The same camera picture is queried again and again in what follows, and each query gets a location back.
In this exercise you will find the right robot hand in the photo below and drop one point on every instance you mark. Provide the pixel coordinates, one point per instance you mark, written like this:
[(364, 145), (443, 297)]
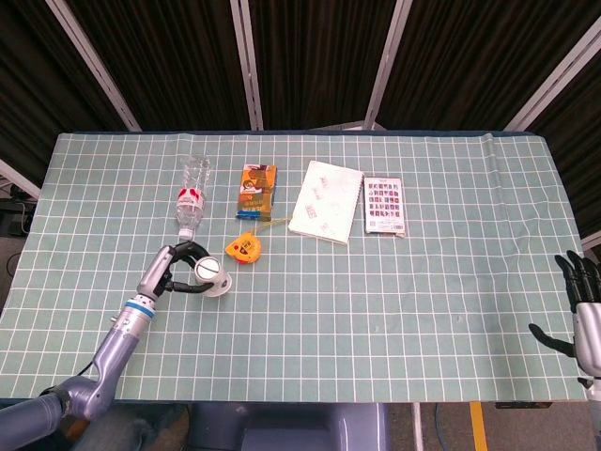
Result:
[(589, 324)]

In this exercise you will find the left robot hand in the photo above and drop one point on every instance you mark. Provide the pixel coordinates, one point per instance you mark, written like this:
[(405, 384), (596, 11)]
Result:
[(157, 272)]

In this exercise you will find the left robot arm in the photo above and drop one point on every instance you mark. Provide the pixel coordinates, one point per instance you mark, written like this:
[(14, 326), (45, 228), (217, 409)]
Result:
[(117, 338)]

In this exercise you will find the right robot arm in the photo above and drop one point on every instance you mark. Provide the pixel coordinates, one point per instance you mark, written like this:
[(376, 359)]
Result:
[(594, 387)]

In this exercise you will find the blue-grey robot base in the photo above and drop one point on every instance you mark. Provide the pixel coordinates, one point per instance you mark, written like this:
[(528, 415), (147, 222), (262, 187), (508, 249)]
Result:
[(291, 427)]

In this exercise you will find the clear plastic water bottle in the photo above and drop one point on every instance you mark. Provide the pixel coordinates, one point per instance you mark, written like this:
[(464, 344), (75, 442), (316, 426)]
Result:
[(192, 197)]

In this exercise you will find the yellow tape measure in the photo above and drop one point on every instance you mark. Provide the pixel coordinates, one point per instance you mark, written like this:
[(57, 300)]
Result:
[(241, 249)]

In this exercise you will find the orange and blue carton box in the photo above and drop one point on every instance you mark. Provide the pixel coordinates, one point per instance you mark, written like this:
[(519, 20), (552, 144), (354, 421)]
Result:
[(256, 192)]

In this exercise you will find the green checked tablecloth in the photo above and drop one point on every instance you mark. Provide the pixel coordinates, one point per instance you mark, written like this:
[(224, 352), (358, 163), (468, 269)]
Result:
[(328, 305)]

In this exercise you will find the white paper booklet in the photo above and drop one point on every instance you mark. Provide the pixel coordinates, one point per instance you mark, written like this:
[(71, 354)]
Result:
[(326, 202)]

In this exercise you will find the white table leg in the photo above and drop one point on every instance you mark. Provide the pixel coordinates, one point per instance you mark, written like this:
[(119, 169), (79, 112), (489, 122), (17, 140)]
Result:
[(418, 425)]

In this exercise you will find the dark pleated screen panel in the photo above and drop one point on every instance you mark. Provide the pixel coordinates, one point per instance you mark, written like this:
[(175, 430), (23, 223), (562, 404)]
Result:
[(37, 84), (164, 61), (319, 61), (479, 56)]

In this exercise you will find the playing card box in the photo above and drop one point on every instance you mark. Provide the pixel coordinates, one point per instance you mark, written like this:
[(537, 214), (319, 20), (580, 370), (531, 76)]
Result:
[(384, 204)]

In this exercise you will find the white screen frame post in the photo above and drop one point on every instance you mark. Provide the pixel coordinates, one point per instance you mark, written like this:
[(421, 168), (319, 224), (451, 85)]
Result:
[(19, 178), (387, 61), (554, 80), (248, 61), (94, 63)]

